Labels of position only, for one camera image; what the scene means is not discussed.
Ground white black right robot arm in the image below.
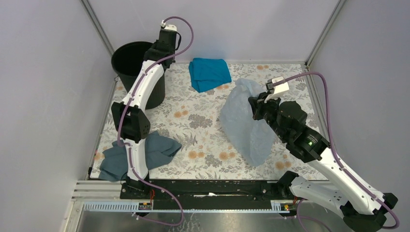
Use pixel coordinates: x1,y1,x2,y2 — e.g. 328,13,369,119
248,92,398,232

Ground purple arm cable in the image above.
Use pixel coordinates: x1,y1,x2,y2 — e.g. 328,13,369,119
117,16,195,227
272,72,400,232

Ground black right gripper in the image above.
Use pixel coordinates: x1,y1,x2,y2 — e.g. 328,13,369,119
248,90,288,141

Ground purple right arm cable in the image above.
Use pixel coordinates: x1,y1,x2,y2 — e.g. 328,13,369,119
272,72,400,232

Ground grey blue crumpled cloth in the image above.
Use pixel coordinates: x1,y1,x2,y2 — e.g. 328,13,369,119
98,131,182,182

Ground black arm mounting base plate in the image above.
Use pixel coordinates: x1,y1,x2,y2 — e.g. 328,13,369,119
120,179,299,209

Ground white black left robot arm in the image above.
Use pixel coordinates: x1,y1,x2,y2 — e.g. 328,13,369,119
111,25,181,199

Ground white slotted cable duct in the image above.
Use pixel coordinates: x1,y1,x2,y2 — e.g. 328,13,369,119
83,200,291,214

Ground black plastic trash bin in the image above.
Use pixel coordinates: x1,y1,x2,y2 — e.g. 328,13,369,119
111,41,165,109

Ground light blue plastic trash bag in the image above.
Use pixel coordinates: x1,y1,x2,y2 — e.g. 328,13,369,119
219,78,277,167

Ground floral patterned table mat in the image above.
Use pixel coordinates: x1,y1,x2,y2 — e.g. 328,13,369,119
88,63,326,180

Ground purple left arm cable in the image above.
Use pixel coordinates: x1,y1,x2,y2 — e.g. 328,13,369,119
117,16,195,227

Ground bright blue folded cloth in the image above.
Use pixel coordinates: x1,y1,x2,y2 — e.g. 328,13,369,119
188,58,232,93

